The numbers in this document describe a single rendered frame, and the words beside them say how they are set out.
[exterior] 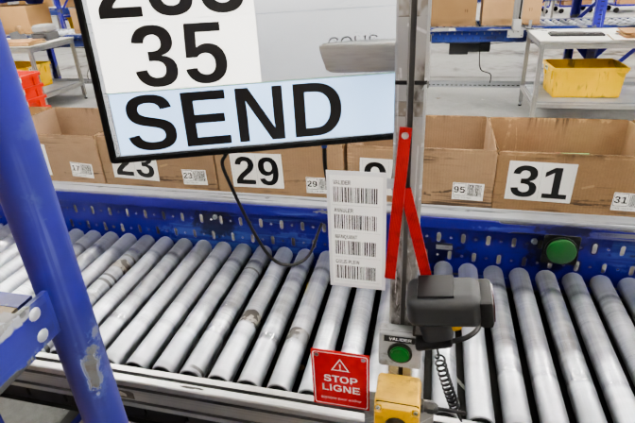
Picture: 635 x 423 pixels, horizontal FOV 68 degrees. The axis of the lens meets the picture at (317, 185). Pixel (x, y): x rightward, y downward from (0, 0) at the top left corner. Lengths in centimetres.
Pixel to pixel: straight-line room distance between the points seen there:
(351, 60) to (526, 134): 97
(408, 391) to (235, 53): 59
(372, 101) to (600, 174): 77
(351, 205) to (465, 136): 94
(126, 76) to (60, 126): 138
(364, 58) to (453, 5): 480
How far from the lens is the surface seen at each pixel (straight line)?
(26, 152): 29
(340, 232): 70
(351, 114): 73
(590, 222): 136
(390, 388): 85
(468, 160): 129
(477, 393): 103
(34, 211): 30
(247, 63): 71
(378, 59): 71
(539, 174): 133
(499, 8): 553
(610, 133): 165
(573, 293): 135
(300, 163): 135
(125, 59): 73
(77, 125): 205
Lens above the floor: 151
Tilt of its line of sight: 25 degrees down
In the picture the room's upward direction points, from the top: 3 degrees counter-clockwise
